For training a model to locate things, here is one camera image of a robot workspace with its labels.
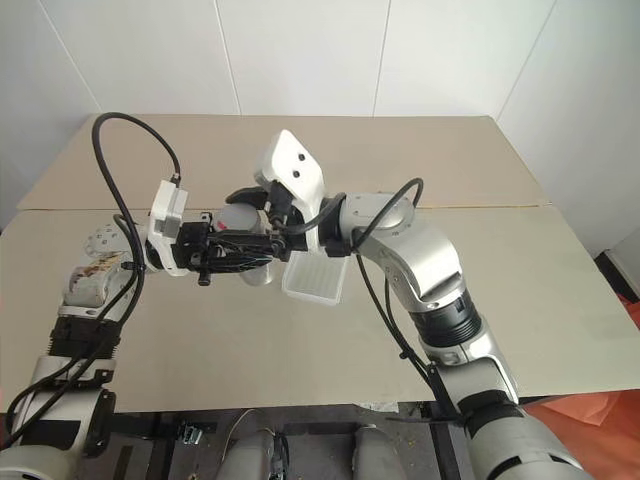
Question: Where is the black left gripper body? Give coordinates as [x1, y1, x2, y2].
[173, 211, 215, 288]

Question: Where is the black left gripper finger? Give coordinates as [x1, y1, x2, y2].
[201, 248, 275, 275]

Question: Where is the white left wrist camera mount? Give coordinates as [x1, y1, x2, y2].
[144, 179, 190, 279]

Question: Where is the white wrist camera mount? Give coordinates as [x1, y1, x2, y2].
[144, 179, 190, 279]
[252, 128, 329, 252]

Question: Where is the orange plastic sheet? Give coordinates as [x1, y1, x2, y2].
[517, 293, 640, 442]

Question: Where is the silver rounded robot leg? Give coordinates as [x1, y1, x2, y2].
[351, 423, 410, 480]
[225, 423, 297, 480]

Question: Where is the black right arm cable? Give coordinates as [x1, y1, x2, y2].
[266, 177, 464, 427]

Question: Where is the white plastic box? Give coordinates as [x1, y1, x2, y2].
[280, 250, 349, 306]

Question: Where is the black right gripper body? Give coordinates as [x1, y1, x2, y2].
[259, 180, 308, 252]

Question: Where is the small metal bracket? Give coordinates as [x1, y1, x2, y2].
[177, 420, 205, 446]

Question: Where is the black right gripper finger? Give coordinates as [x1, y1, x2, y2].
[208, 229, 292, 252]
[223, 185, 272, 211]

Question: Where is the black table frame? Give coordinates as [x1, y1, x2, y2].
[94, 398, 469, 480]

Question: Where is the clear jar with red label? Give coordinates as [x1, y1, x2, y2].
[211, 211, 276, 288]

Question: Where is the dark grey object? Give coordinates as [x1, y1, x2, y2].
[593, 233, 640, 307]

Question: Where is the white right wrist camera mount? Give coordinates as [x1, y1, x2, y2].
[252, 128, 329, 252]

